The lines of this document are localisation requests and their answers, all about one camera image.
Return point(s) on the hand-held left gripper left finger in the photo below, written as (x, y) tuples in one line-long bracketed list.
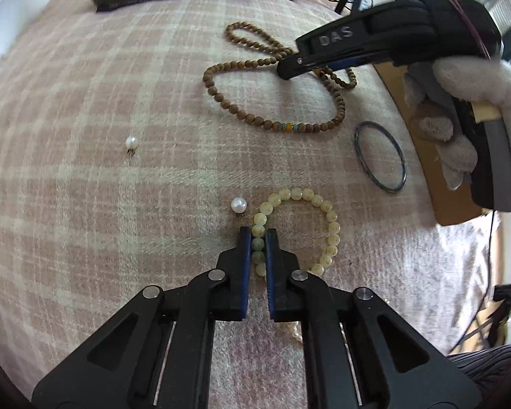
[(245, 260)]

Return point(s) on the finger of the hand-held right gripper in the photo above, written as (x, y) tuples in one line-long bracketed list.
[(323, 51)]

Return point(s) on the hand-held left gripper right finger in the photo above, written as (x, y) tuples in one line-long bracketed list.
[(270, 264)]

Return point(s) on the person's right hand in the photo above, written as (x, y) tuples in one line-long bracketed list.
[(481, 85)]

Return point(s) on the white pearl earring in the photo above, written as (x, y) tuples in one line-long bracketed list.
[(238, 204), (130, 142)]

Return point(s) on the white pearl strand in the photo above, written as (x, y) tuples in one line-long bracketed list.
[(297, 333)]

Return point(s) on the dark thin bangle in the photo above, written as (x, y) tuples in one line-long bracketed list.
[(391, 189)]

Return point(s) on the pink plaid blanket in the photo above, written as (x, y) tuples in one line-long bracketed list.
[(89, 221)]

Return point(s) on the grey ribbed cloth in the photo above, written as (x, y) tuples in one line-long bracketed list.
[(485, 362)]

